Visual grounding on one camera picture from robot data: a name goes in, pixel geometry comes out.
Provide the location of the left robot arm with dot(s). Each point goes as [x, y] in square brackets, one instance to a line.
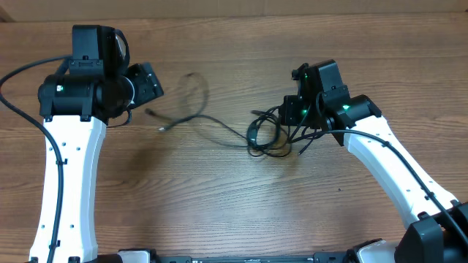
[76, 103]

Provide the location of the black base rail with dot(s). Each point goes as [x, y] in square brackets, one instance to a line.
[252, 258]

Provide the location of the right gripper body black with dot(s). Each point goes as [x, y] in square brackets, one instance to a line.
[295, 111]

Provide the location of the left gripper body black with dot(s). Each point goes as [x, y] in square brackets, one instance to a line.
[146, 86]

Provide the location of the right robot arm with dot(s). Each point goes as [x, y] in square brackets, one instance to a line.
[435, 221]

